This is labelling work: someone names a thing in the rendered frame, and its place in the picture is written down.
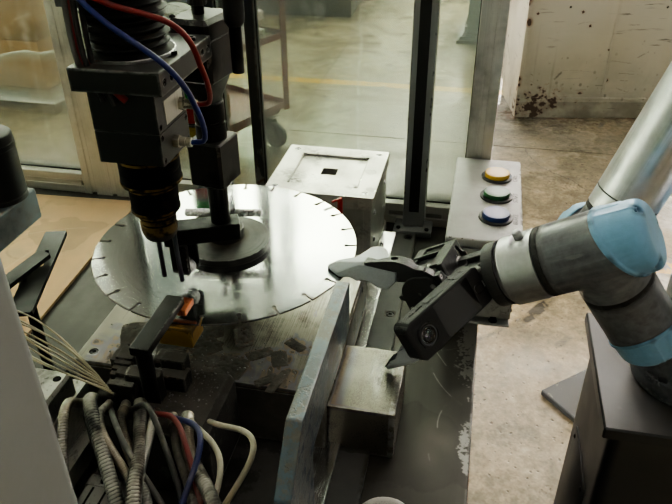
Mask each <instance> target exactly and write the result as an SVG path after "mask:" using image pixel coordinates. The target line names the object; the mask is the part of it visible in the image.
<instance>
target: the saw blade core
mask: <svg viewBox="0 0 672 504"><path fill-rule="evenodd" d="M245 187H246V185H229V186H228V192H231V193H232V194H233V197H232V200H231V203H232V204H234V205H235V209H262V211H263V214H262V216H261V217H248V218H252V219H255V220H258V221H260V222H261V223H263V224H264V225H265V226H266V227H267V228H268V229H269V232H270V241H271V242H270V246H269V248H268V250H267V251H266V252H265V253H264V254H263V255H262V256H261V257H259V258H257V259H256V260H254V261H251V262H249V263H246V264H243V265H239V266H234V267H223V268H217V267H208V266H203V265H200V266H199V267H196V268H195V270H194V271H193V272H192V273H191V275H190V276H185V275H184V279H185V281H184V282H180V278H179V274H178V273H174V272H173V268H172V262H171V256H170V249H169V247H165V246H164V242H162V248H163V254H164V260H165V267H166V273H167V276H166V277H162V272H161V266H160V260H159V254H158V248H157V242H151V241H149V240H148V239H146V237H145V236H144V234H142V233H143V232H142V230H141V225H140V219H139V218H138V217H136V216H135V215H134V214H133V213H132V212H131V213H129V214H128V215H126V216H124V217H123V218H122V219H120V220H119V221H118V222H116V223H115V225H113V226H112V227H111V228H110V229H109V230H108V231H107V232H106V233H105V234H104V235H103V236H102V238H101V239H100V242H98V244H97V246H96V248H95V250H94V253H93V257H92V272H93V276H94V279H95V281H96V283H97V285H98V287H99V288H100V290H101V291H102V292H103V293H104V294H105V295H106V296H108V298H109V299H110V300H111V301H113V302H114V303H115V304H117V305H118V306H120V307H122V308H124V309H125V310H128V311H130V310H131V312H132V313H134V314H137V315H139V316H142V317H145V318H149V319H150V317H151V316H152V315H153V313H154V312H155V310H156V309H157V307H158V306H159V305H160V303H161V302H162V300H163V299H164V298H165V296H166V295H174V296H182V297H187V298H193V300H194V304H193V306H192V307H191V309H190V311H189V312H188V314H187V315H186V316H179V315H177V316H176V317H175V319H177V320H178V323H177V324H179V325H191V326H199V323H200V317H204V318H203V320H202V323H201V326H220V325H232V324H239V321H238V316H237V315H241V316H240V317H241V323H247V322H252V321H257V320H262V319H266V318H270V317H274V316H277V313H276V311H275V310H274V309H273V308H272V307H276V310H277V311H278V313H279V314H283V313H286V312H289V311H292V310H294V309H297V308H299V307H301V306H303V305H305V304H307V303H309V302H311V301H310V300H309V299H311V300H312V301H313V300H315V299H317V298H318V297H320V296H322V295H323V294H325V293H326V292H327V291H329V290H330V289H331V288H333V287H334V286H335V283H336V281H340V280H341V279H342V278H343V277H338V276H336V275H335V274H334V273H333V272H331V271H330V270H329V269H328V268H327V267H328V265H329V263H332V262H334V261H337V260H340V259H344V258H352V257H355V254H356V236H355V233H354V230H353V228H352V226H351V224H350V223H349V221H348V220H347V219H346V218H345V217H344V216H343V215H342V214H341V213H340V212H339V211H338V210H337V209H335V208H333V209H330V210H327V211H324V210H323V209H325V208H328V207H331V205H329V204H328V203H326V202H323V201H322V200H320V199H318V198H316V197H313V196H310V195H308V194H305V193H301V194H300V192H298V191H294V190H290V189H285V188H280V187H275V189H274V187H273V186H264V185H247V189H246V190H244V189H245ZM273 189H274V190H273ZM272 190H273V192H270V191H272ZM189 193H190V194H191V195H189ZM189 193H188V192H187V191H185V192H180V193H179V197H180V200H181V207H180V209H179V210H178V211H177V212H176V216H177V220H181V219H190V218H200V217H186V216H185V215H184V210H185V209H186V208H205V209H210V207H209V199H208V190H207V188H199V189H194V190H189ZM296 196H298V197H296ZM318 204H319V205H318ZM331 216H334V217H331ZM120 226H121V227H120ZM122 226H124V227H122ZM342 230H345V231H342ZM108 242H109V243H108ZM345 246H348V247H345ZM103 258H105V259H103ZM105 275H108V276H105ZM325 280H329V281H325ZM330 281H331V282H330ZM116 291H119V292H116ZM302 295H306V296H307V297H308V298H309V299H308V298H306V297H305V296H302ZM138 304H141V305H139V306H136V305H138ZM133 308H134V309H133ZM175 319H174V320H175ZM174 320H173V321H174Z"/></svg>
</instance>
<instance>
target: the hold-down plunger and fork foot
mask: <svg viewBox="0 0 672 504"><path fill-rule="evenodd" d="M207 190H208V199H209V207H210V215H211V216H209V217H200V218H190V219H181V220H177V222H178V227H177V240H178V246H179V252H180V257H181V263H182V268H183V273H184V275H187V276H190V275H191V268H190V261H189V257H191V258H192V259H193V260H194V261H195V262H196V267H199V266H200V258H199V250H198V244H201V243H210V242H219V241H228V240H236V239H241V230H240V222H239V216H238V214H230V205H229V195H228V187H226V188H224V189H223V190H210V189H207ZM164 246H165V247H169V249H170V256H171V262H172V268H173V272H174V273H178V268H177V263H176V257H175V252H174V246H173V240H172V239H170V240H168V241H165V242H164ZM178 274H179V273H178Z"/></svg>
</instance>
